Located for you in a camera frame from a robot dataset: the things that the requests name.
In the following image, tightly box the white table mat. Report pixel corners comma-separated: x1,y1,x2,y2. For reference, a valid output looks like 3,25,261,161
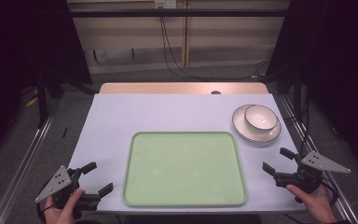
67,92,307,215

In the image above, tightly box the black cable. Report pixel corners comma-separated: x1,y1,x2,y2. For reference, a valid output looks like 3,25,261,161
159,6,271,81
160,17,200,79

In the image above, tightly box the person's right hand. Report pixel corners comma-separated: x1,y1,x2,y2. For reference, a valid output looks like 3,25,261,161
285,183,338,224

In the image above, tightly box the metal floor rail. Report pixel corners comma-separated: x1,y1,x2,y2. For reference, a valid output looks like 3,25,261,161
280,95,358,224
0,99,63,224

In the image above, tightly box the black metal stand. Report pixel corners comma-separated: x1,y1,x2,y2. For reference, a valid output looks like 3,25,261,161
36,73,48,129
293,66,303,120

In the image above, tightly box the black curtain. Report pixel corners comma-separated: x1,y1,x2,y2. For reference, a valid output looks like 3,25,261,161
0,0,93,166
265,0,358,171

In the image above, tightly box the black crossbar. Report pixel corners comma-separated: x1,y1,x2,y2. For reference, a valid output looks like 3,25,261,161
69,8,289,19

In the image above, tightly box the white wall socket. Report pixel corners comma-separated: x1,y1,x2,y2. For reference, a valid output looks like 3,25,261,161
154,0,177,9

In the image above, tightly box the person's left hand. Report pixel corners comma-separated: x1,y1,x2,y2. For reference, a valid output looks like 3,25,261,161
43,188,87,224

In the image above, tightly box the wooden table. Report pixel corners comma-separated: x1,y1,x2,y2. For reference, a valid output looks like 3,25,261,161
98,81,269,95

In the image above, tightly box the green plastic tray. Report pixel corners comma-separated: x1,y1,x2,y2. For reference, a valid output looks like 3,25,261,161
121,131,248,208

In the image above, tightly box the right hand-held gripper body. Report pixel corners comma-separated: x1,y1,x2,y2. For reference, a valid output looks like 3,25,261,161
272,150,352,194

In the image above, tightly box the white plate with dark rim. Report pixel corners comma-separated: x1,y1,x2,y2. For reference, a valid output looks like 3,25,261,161
231,104,282,144

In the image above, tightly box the white bowl with dark rim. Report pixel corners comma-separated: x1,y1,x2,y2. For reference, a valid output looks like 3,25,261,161
243,105,279,132

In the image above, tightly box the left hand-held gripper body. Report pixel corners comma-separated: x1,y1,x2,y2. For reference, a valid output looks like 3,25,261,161
34,164,101,219

